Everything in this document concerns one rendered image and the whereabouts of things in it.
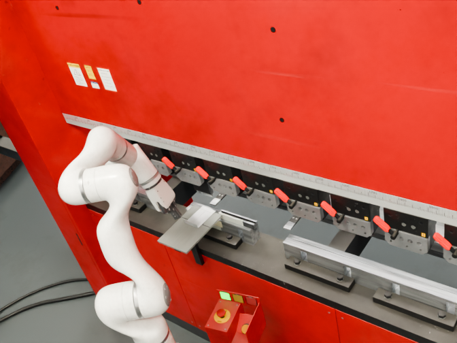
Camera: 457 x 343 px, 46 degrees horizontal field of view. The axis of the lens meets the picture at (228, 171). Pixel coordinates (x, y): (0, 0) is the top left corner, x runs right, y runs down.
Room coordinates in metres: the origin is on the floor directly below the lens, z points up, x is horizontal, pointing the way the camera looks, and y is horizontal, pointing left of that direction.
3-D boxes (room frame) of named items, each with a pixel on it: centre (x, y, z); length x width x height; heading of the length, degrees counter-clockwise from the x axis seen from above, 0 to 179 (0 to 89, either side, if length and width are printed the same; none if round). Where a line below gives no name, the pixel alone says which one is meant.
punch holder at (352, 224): (1.42, -0.41, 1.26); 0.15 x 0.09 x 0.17; 44
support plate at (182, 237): (1.87, 0.24, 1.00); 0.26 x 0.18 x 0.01; 134
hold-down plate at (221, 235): (1.91, 0.15, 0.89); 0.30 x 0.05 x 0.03; 44
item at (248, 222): (1.86, 0.02, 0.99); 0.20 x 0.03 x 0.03; 44
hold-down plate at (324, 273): (1.50, -0.25, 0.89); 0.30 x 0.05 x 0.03; 44
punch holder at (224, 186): (1.85, 0.01, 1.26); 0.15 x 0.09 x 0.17; 44
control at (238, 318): (1.50, 0.14, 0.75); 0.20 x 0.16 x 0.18; 57
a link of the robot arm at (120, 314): (1.18, 0.42, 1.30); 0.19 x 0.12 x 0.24; 82
